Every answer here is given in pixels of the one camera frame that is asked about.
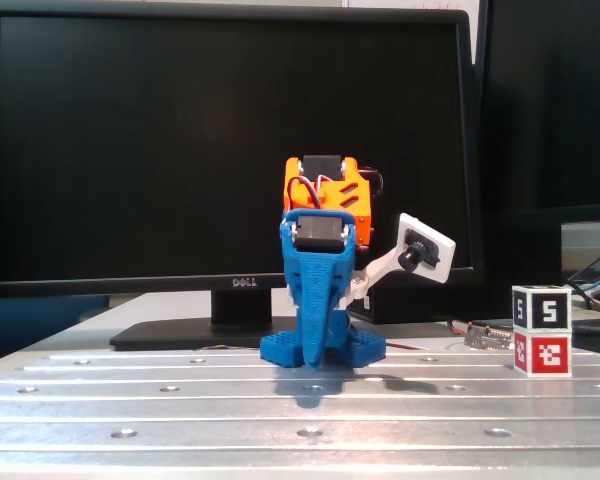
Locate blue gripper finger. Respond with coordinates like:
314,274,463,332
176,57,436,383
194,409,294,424
278,227,357,369

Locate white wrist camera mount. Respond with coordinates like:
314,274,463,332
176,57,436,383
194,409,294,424
288,212,457,309

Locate red marker cube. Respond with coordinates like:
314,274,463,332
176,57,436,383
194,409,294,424
512,327,574,379

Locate blue network cable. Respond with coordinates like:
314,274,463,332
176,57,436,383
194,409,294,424
571,252,600,301

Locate black marker cube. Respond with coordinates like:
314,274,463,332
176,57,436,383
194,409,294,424
511,284,573,332

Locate blue chair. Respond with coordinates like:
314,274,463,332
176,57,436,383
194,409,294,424
0,294,111,362

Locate blue gripper body black servo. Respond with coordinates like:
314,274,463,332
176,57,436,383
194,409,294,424
281,210,356,253

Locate small bare circuit board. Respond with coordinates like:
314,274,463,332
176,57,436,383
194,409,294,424
462,323,515,350

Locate aluminium slotted base plate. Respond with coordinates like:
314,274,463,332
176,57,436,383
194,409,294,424
0,349,600,471

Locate black Dell monitor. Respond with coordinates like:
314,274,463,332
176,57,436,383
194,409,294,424
0,8,484,351

